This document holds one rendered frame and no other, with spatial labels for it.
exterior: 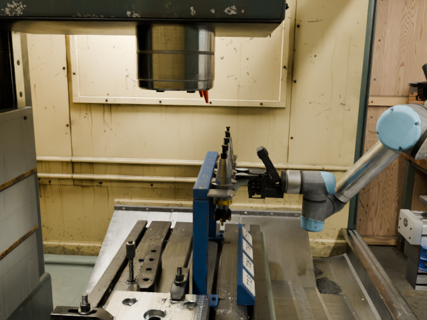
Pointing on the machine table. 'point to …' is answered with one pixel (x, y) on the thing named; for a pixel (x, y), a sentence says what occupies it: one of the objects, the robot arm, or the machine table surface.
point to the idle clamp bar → (151, 257)
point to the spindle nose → (175, 57)
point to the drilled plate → (119, 310)
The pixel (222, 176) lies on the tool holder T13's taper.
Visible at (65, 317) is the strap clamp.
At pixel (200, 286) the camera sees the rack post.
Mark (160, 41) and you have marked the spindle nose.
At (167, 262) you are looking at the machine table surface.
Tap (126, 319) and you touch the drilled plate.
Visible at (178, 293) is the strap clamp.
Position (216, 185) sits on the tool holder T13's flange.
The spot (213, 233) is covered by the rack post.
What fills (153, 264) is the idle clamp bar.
